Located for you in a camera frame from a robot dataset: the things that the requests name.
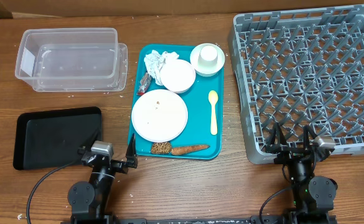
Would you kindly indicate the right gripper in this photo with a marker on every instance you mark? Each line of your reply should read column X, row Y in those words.
column 289, row 154

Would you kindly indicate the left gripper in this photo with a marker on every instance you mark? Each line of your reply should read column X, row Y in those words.
column 122, row 167

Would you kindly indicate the large white plate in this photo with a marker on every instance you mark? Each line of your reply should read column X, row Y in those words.
column 159, row 115

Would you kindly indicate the orange carrot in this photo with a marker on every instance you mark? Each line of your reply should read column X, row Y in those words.
column 178, row 151

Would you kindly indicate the red silver snack wrapper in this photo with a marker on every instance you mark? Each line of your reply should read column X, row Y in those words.
column 144, row 84

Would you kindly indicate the white napkin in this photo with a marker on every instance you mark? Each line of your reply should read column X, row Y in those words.
column 155, row 61

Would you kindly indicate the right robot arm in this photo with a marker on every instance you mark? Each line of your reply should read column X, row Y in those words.
column 313, row 196

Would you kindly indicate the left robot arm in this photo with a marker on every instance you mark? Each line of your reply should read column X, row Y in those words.
column 89, row 199

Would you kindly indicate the grey dishwasher rack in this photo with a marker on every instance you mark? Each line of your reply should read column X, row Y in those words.
column 300, row 68

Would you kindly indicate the brown walnut cookie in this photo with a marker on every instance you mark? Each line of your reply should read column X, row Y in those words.
column 161, row 148

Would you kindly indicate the black plastic tray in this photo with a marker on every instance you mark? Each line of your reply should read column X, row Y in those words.
column 51, row 138

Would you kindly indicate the teal plastic tray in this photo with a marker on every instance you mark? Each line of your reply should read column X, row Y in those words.
column 197, row 130

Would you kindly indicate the yellow plastic spoon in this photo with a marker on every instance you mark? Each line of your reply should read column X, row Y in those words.
column 213, row 99

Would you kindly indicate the pink bowl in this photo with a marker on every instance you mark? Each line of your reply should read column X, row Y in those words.
column 177, row 75

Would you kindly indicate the pale green bowl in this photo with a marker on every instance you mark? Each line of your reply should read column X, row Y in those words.
column 203, row 71

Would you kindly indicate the clear plastic bin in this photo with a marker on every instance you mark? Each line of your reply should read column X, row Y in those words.
column 69, row 59

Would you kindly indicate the white cup upside down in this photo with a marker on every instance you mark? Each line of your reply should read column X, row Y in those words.
column 208, row 56

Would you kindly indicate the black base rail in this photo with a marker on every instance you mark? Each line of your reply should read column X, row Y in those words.
column 194, row 221

